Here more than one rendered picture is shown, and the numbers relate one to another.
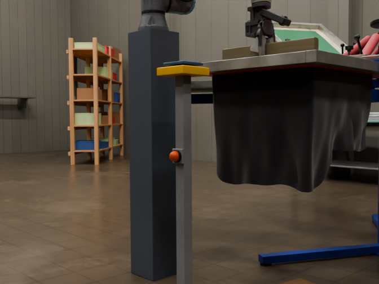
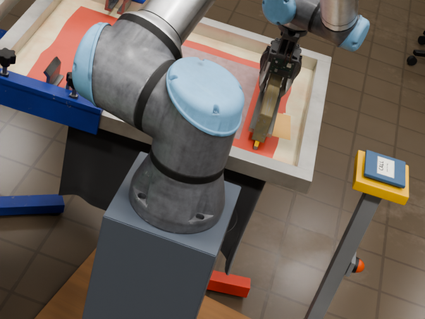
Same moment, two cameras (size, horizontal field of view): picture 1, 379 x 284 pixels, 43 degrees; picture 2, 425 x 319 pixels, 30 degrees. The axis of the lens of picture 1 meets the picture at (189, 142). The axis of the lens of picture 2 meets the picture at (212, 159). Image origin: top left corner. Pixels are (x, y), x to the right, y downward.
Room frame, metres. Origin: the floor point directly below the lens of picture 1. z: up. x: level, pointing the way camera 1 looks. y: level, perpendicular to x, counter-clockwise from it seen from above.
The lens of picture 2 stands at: (3.02, 0.90, 2.01)
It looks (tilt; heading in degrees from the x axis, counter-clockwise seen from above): 37 degrees down; 227
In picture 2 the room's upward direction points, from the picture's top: 17 degrees clockwise
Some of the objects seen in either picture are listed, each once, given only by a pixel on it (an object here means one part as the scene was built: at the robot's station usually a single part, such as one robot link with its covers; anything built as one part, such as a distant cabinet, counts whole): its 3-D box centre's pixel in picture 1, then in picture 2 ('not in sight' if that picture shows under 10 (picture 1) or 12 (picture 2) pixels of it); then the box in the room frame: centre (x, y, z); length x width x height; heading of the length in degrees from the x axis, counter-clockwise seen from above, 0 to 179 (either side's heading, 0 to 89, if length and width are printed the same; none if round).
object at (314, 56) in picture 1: (300, 70); (169, 70); (2.00, -0.46, 0.97); 0.79 x 0.58 x 0.04; 136
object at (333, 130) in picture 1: (340, 128); not in sight; (1.82, -0.57, 0.74); 0.46 x 0.04 x 0.42; 136
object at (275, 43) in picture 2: (259, 21); (286, 47); (1.83, -0.27, 1.14); 0.09 x 0.08 x 0.12; 46
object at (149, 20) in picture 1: (153, 22); (182, 176); (2.40, 0.17, 1.25); 0.15 x 0.15 x 0.10
